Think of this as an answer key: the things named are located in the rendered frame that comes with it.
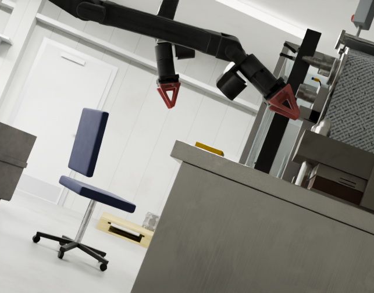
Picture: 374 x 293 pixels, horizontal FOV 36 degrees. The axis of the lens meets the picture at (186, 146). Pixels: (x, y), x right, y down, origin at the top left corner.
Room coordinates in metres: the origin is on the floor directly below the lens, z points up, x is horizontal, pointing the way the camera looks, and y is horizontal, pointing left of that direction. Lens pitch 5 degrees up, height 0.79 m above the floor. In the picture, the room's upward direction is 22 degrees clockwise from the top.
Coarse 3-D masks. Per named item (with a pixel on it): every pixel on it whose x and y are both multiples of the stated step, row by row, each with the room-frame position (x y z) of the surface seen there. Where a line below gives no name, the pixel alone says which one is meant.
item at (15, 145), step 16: (0, 128) 5.21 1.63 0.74; (16, 128) 5.35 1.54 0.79; (0, 144) 5.27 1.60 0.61; (16, 144) 5.41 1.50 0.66; (32, 144) 5.55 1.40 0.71; (0, 160) 5.33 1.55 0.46; (16, 160) 5.46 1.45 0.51; (0, 176) 5.38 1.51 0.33; (16, 176) 5.53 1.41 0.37; (0, 192) 5.44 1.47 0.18
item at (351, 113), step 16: (336, 96) 1.45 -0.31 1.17; (352, 96) 1.45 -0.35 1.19; (368, 96) 1.44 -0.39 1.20; (336, 112) 1.45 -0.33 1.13; (352, 112) 1.44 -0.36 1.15; (368, 112) 1.44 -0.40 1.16; (336, 128) 1.45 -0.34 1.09; (352, 128) 1.44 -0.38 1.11; (368, 128) 1.44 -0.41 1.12; (352, 144) 1.44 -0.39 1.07; (368, 144) 1.43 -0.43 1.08
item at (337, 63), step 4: (336, 60) 1.49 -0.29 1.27; (340, 60) 1.49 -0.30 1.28; (336, 64) 1.48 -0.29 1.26; (332, 68) 1.48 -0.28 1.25; (336, 68) 1.48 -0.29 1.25; (332, 72) 1.48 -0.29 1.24; (336, 72) 1.48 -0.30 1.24; (328, 76) 1.55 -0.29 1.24; (332, 76) 1.49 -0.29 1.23; (328, 80) 1.50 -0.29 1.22; (332, 80) 1.49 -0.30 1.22; (328, 84) 1.52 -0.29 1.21
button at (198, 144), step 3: (195, 144) 1.36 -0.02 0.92; (198, 144) 1.36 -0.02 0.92; (201, 144) 1.36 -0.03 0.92; (204, 144) 1.36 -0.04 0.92; (198, 147) 1.36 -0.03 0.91; (201, 147) 1.36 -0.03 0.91; (204, 147) 1.36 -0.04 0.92; (207, 147) 1.36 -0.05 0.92; (210, 147) 1.36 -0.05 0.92; (207, 150) 1.36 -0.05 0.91; (210, 150) 1.36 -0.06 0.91; (213, 150) 1.36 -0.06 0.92; (216, 150) 1.36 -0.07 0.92; (219, 150) 1.36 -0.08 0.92; (216, 153) 1.36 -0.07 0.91; (219, 153) 1.35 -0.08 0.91; (222, 153) 1.36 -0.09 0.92; (222, 156) 1.38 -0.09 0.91
